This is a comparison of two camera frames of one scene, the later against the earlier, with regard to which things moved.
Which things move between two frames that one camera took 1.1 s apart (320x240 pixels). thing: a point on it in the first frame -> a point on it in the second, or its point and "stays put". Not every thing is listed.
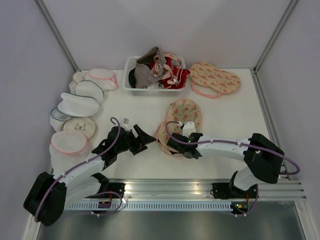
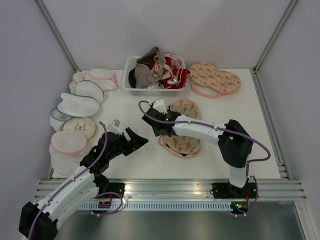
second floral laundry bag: (202, 74) stays put
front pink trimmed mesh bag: (67, 148) stays put
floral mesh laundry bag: (180, 111) stays put
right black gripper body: (185, 155) -> (156, 132)
